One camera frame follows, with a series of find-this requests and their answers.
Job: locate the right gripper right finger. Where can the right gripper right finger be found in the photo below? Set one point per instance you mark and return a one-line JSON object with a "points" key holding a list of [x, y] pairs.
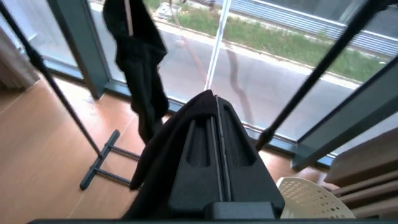
{"points": [[252, 186]]}

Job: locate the window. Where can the window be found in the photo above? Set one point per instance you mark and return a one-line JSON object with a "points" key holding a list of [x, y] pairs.
{"points": [[77, 46]]}

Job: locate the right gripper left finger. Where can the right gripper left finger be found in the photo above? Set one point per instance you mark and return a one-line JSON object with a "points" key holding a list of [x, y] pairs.
{"points": [[192, 186]]}

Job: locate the black shorts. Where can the black shorts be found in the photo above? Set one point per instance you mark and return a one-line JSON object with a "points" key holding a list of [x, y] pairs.
{"points": [[140, 68]]}

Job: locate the white laundry basket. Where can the white laundry basket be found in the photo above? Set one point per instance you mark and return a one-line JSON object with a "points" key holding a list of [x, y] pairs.
{"points": [[311, 202]]}

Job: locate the black garment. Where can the black garment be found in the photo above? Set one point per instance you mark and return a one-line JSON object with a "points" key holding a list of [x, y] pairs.
{"points": [[161, 155]]}

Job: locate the black clothes rack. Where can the black clothes rack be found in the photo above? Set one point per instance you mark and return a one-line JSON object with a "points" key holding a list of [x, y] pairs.
{"points": [[311, 81]]}

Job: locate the beige curtain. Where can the beige curtain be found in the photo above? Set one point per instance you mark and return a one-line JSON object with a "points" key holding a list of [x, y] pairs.
{"points": [[367, 168], [15, 62]]}

